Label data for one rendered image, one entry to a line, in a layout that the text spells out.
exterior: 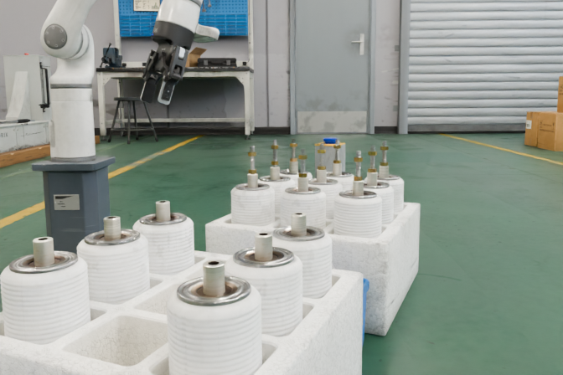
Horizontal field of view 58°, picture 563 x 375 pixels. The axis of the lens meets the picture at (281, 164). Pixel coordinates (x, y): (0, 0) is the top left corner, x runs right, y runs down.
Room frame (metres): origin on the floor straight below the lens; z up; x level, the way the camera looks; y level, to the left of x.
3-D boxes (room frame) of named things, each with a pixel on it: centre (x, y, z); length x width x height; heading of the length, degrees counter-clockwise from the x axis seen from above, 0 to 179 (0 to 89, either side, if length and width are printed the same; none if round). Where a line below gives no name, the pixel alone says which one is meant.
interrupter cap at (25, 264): (0.60, 0.29, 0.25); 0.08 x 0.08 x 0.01
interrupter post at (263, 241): (0.61, 0.02, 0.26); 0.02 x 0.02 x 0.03
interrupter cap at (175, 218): (0.81, 0.19, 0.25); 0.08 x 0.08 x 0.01
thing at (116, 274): (0.70, 0.24, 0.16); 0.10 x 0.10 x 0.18
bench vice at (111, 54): (5.42, 1.76, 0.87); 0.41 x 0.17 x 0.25; 179
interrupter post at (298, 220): (0.72, -0.02, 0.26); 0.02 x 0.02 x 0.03
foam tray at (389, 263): (1.16, -0.09, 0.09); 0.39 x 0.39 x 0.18; 66
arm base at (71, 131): (1.23, 0.50, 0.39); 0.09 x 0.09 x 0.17; 89
